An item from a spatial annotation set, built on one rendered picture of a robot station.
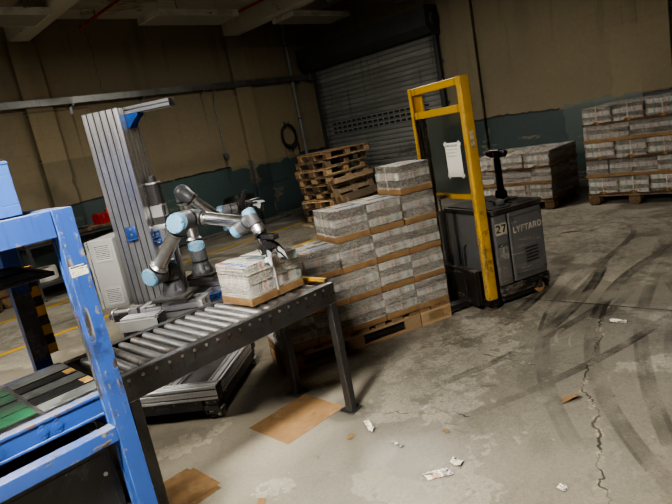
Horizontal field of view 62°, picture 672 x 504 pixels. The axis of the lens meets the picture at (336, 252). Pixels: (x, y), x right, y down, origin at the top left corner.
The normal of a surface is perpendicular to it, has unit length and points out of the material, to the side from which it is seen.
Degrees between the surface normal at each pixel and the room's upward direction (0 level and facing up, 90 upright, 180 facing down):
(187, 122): 90
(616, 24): 90
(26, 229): 90
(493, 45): 90
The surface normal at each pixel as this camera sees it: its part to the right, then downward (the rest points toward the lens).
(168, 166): 0.70, 0.02
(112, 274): -0.14, 0.23
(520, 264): 0.39, 0.12
